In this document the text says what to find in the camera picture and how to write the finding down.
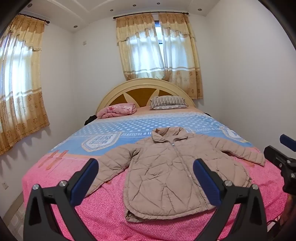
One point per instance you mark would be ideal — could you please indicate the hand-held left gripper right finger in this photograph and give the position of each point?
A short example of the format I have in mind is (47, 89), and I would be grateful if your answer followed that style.
(207, 183)

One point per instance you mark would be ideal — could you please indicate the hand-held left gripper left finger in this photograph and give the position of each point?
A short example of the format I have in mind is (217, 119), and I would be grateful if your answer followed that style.
(84, 183)

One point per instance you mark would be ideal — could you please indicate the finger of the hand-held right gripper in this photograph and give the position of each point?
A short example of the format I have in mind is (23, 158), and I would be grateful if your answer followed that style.
(288, 141)
(275, 156)

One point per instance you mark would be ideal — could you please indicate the beige quilted puffer jacket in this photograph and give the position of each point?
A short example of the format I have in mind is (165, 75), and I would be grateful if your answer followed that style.
(161, 176)

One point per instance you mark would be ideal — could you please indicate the person's right forearm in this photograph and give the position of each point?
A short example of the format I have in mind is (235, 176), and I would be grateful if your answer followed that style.
(291, 208)

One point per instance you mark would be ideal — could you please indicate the printed blue pink bedsheet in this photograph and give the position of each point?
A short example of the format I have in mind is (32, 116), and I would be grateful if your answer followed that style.
(104, 220)

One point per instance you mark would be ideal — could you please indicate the black bag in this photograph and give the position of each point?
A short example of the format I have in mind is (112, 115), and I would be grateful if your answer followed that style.
(90, 119)

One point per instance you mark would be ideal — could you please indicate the folded pink floral blanket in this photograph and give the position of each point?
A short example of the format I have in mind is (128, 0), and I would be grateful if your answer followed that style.
(118, 110)

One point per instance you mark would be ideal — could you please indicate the grey patterned pillow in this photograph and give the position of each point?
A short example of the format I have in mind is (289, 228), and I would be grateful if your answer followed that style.
(170, 107)

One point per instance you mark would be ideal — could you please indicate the striped pillow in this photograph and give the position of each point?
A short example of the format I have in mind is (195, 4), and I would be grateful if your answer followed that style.
(167, 100)

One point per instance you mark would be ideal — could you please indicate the cream wooden headboard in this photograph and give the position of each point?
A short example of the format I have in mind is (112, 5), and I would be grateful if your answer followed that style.
(138, 92)

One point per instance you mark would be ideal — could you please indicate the beige floral curtain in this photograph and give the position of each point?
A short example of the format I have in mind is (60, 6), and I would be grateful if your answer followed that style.
(20, 92)
(138, 53)
(182, 58)

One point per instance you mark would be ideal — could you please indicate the window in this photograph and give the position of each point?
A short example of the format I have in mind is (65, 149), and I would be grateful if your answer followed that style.
(159, 32)

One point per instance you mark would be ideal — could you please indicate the dark curtain rod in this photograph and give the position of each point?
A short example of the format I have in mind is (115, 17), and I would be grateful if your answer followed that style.
(34, 18)
(150, 13)

